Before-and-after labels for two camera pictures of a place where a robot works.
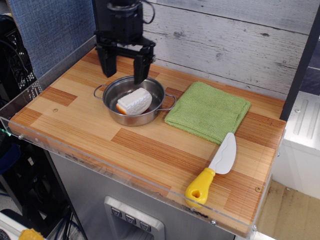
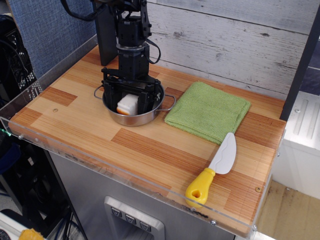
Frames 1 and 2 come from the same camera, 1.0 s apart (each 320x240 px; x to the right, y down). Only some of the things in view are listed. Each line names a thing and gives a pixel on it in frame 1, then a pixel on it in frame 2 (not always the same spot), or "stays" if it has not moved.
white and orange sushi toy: (134, 102) stays
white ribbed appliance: (296, 166) stays
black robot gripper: (119, 29) -> (133, 71)
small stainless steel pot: (109, 94) stays
